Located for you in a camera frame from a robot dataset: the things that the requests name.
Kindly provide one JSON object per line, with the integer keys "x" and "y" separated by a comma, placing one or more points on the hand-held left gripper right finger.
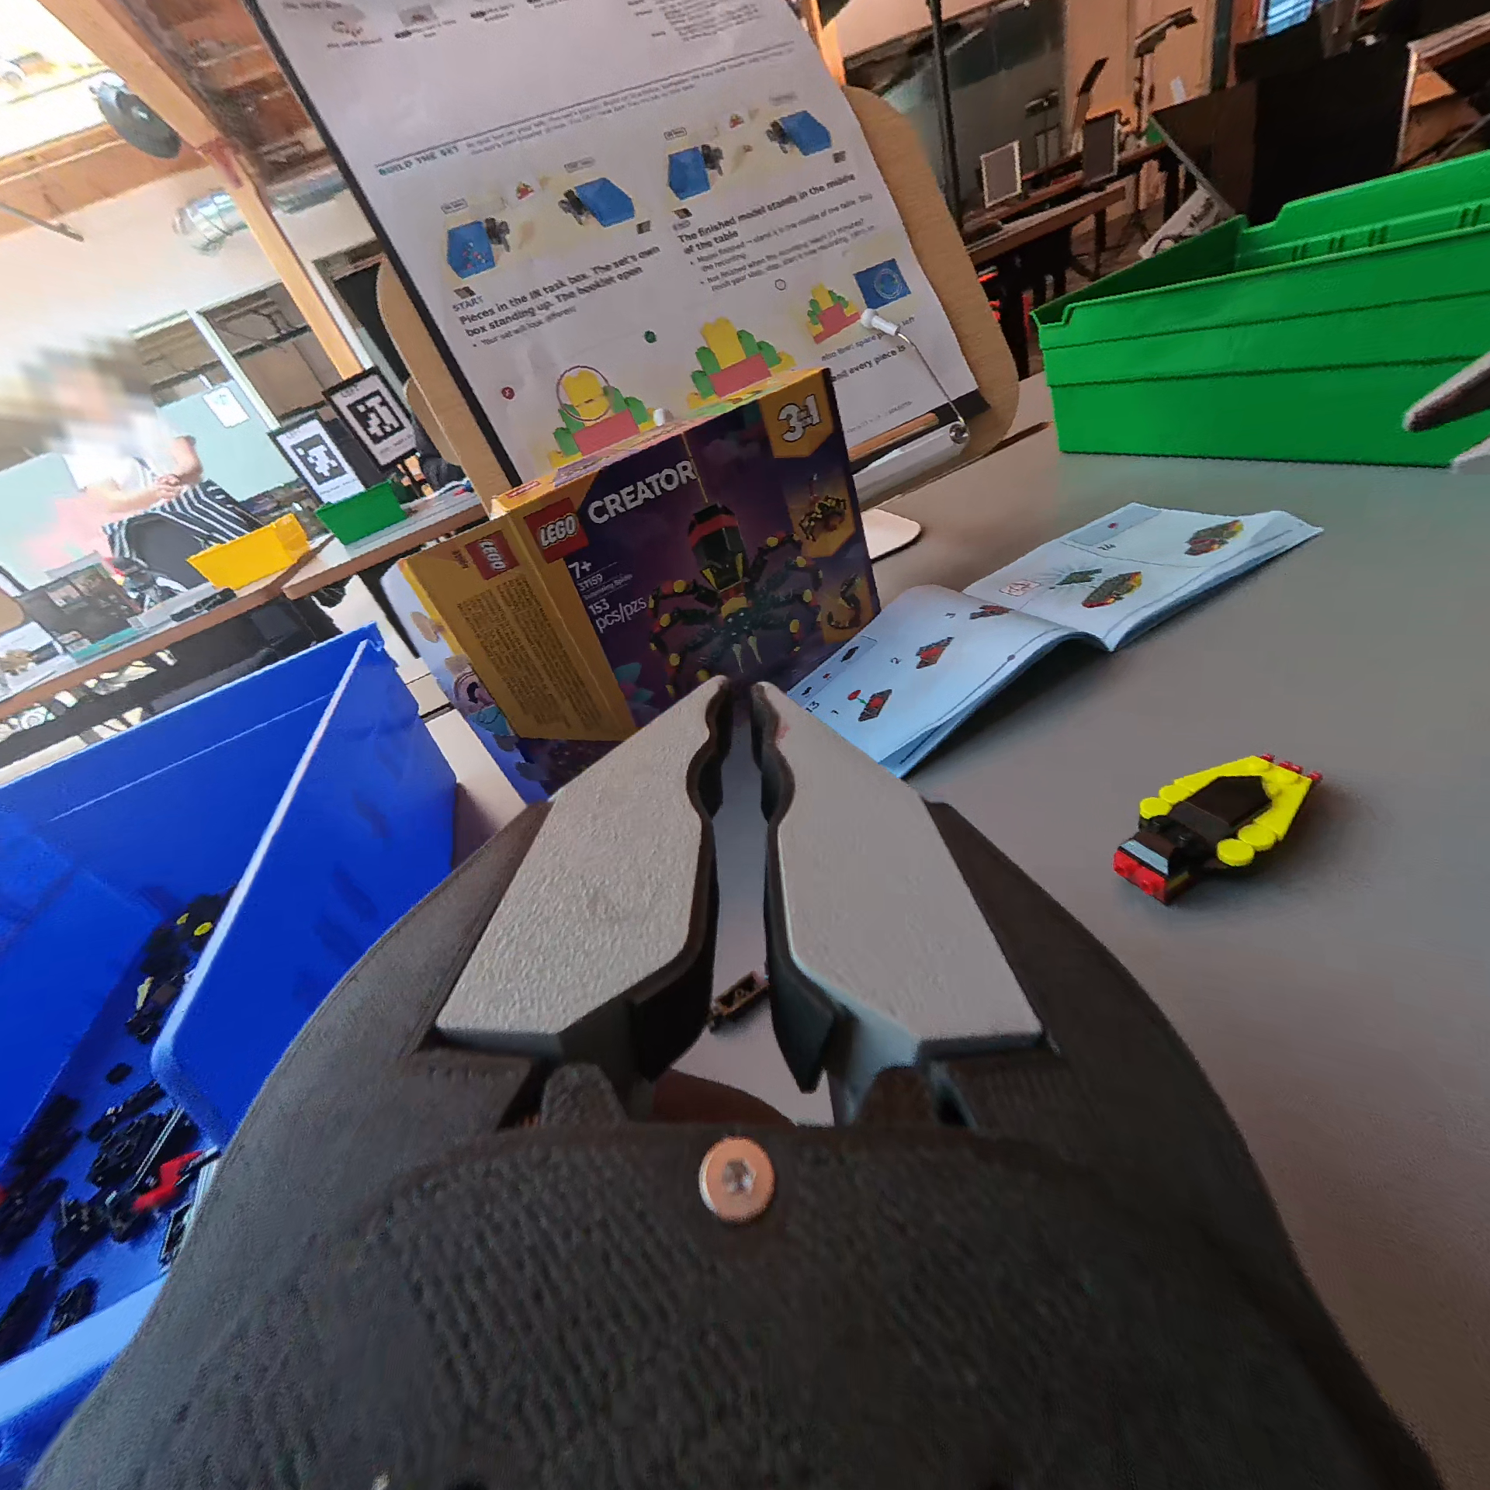
{"x": 896, "y": 919}

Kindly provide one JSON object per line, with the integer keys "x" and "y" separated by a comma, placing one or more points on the blue paned window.
{"x": 1298, "y": 13}

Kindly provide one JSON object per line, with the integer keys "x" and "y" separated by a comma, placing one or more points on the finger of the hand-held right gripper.
{"x": 1479, "y": 459}
{"x": 1461, "y": 401}

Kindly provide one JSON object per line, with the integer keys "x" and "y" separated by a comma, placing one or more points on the wooden work table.
{"x": 139, "y": 633}

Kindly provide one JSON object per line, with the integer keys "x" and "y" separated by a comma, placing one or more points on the yellow black lego model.
{"x": 1224, "y": 814}

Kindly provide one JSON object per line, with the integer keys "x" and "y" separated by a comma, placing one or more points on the pale work table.
{"x": 396, "y": 547}

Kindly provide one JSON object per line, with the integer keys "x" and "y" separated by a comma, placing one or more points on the blue plastic bin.
{"x": 304, "y": 837}

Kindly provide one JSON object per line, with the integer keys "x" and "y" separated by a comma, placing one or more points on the yellow plastic bin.
{"x": 251, "y": 552}

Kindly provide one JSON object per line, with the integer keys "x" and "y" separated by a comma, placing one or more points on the small green plastic bin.
{"x": 363, "y": 514}

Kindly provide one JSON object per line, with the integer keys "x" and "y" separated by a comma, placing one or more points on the white square fan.
{"x": 1001, "y": 177}

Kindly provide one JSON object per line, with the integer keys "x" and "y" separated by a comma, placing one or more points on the white stand base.
{"x": 896, "y": 533}

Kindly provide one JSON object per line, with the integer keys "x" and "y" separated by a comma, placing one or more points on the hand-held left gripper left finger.
{"x": 582, "y": 896}

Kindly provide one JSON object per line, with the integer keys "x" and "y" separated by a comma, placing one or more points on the purple yellow lego box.
{"x": 721, "y": 558}

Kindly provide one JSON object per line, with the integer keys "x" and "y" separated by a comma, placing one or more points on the pile of black lego pieces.
{"x": 116, "y": 1140}

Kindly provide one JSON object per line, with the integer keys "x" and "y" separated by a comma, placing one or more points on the printed instruction poster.
{"x": 606, "y": 209}

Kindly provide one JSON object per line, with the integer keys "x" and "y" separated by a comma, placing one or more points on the long wooden bench table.
{"x": 1046, "y": 228}

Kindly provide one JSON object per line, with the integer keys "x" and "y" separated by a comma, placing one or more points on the silver air duct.
{"x": 208, "y": 221}

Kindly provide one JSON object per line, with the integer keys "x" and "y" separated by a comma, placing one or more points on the open instruction booklet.
{"x": 989, "y": 650}

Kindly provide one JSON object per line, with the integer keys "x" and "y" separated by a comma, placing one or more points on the stacked green plastic bins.
{"x": 1255, "y": 371}

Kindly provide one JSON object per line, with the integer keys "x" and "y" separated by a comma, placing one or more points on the black white marker tag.
{"x": 378, "y": 415}
{"x": 311, "y": 456}

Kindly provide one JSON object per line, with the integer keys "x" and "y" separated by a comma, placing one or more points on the small black lego piece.
{"x": 740, "y": 1002}

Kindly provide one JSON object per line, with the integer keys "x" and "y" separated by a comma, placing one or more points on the black slanted equipment cabinet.
{"x": 1315, "y": 130}

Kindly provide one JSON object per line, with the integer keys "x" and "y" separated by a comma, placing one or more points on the black round ceiling fixture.
{"x": 136, "y": 117}

